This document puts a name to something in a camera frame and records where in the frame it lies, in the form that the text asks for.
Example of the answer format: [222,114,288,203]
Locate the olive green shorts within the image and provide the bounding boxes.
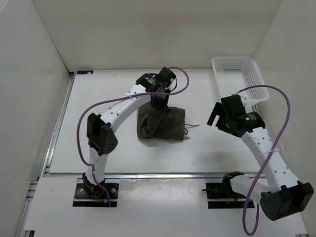
[137,103,186,141]

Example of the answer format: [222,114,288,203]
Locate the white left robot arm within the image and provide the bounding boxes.
[83,67,176,198]

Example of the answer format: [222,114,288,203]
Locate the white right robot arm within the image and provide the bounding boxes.
[207,95,314,221]

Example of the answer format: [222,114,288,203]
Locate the white plastic mesh basket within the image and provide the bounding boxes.
[211,56,269,106]

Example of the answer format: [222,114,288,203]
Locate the blue label sticker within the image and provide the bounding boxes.
[77,70,94,75]

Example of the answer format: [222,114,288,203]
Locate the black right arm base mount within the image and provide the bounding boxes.
[201,171,246,209]

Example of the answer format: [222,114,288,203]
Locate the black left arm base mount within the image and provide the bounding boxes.
[73,173,119,208]

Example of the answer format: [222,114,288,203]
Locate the aluminium front rail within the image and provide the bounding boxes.
[44,172,279,180]

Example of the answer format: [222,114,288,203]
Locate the aluminium left side rail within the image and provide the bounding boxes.
[15,72,77,237]

